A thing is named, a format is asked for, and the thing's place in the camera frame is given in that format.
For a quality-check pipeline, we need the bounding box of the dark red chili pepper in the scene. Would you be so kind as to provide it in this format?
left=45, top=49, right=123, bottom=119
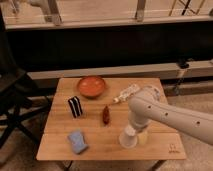
left=102, top=106, right=110, bottom=125

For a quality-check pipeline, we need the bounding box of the black and white striped eraser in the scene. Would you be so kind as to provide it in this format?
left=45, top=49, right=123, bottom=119
left=68, top=96, right=83, bottom=118

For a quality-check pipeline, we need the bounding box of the black chair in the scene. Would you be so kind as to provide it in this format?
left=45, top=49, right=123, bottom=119
left=0, top=8, right=51, bottom=149

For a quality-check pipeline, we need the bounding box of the blue sponge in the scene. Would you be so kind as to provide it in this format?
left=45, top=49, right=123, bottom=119
left=68, top=130, right=88, bottom=154

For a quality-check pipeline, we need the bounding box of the orange bowl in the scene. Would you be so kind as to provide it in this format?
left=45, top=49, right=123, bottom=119
left=77, top=76, right=106, bottom=98

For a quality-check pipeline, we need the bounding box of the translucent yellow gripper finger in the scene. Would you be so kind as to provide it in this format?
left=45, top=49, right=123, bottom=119
left=138, top=130, right=148, bottom=145

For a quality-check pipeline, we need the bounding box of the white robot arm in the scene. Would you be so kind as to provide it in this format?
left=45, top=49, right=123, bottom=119
left=128, top=86, right=213, bottom=145

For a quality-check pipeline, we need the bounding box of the wooden folding table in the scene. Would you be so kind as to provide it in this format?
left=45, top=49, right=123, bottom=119
left=37, top=78, right=186, bottom=161

